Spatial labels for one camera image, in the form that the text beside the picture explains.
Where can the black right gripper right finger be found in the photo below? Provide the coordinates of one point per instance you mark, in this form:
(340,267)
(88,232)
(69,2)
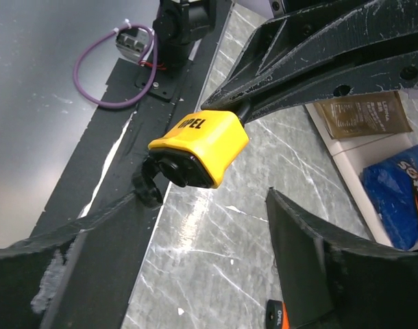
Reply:
(331,278)

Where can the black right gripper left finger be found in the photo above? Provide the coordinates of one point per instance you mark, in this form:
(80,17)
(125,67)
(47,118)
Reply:
(58,274)

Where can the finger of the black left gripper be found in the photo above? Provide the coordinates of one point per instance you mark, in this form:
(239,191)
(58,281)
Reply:
(316,40)
(388,74)

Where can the orange padlock with keys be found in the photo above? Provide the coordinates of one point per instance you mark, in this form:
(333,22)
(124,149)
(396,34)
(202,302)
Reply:
(275,315)

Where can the yellow padlock with keys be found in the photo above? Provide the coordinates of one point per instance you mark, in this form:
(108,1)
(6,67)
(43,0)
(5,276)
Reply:
(196,152)

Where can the brown cardboard box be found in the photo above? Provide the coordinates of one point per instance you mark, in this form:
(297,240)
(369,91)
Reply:
(363,115)

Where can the cream three-tier shelf rack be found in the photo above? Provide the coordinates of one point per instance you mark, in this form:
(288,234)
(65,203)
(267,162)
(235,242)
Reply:
(352,155)

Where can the blue Doritos chip bag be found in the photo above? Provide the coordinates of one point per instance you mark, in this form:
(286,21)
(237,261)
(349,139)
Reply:
(392,187)

